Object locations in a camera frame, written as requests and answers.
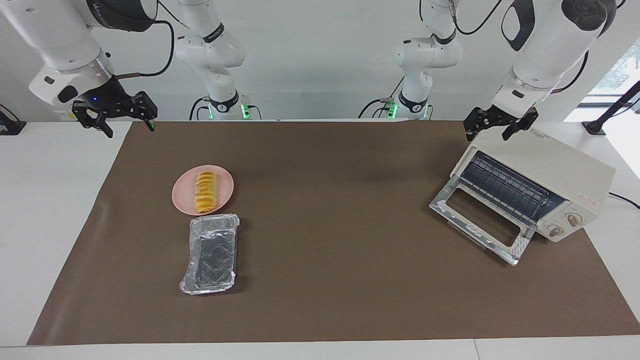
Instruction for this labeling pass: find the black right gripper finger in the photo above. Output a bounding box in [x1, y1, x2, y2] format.
[72, 100, 114, 138]
[132, 91, 158, 132]

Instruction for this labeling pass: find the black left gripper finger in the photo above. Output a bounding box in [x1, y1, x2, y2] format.
[502, 107, 540, 141]
[463, 108, 493, 142]

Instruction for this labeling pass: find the yellow sliced food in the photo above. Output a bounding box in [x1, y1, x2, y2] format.
[194, 171, 219, 214]

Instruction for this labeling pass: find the silver foil tray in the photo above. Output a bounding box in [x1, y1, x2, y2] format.
[179, 213, 240, 295]

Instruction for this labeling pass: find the beige toaster oven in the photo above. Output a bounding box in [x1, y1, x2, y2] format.
[429, 122, 617, 267]

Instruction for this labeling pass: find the metal oven rack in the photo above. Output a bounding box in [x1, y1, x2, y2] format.
[459, 151, 565, 223]

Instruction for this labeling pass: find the glass oven door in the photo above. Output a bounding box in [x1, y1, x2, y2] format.
[429, 176, 537, 267]

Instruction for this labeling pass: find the black table clamp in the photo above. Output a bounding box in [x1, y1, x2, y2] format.
[0, 104, 27, 136]

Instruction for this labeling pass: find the pink round plate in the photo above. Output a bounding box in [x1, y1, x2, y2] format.
[171, 165, 235, 217]

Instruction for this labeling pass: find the bright window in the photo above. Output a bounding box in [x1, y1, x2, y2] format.
[586, 39, 640, 108]

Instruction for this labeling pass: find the brown table mat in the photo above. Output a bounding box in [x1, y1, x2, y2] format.
[26, 120, 640, 346]

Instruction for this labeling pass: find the black right base cable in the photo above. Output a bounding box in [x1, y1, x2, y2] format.
[188, 96, 211, 121]

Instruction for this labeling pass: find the black base cable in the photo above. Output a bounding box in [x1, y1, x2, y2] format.
[188, 96, 211, 121]
[357, 75, 407, 120]

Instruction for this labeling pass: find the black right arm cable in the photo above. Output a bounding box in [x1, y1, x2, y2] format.
[114, 19, 176, 79]

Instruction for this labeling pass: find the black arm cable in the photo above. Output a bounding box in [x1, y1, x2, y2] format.
[114, 19, 176, 79]
[450, 0, 591, 94]

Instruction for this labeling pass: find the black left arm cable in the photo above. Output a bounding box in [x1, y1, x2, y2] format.
[450, 0, 591, 94]

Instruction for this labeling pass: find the black camera stand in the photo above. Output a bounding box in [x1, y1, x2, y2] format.
[582, 80, 640, 136]

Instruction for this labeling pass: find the black left base cable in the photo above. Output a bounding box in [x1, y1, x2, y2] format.
[357, 75, 407, 120]

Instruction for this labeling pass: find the black oven power cable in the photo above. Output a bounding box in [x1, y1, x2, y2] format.
[607, 192, 640, 210]

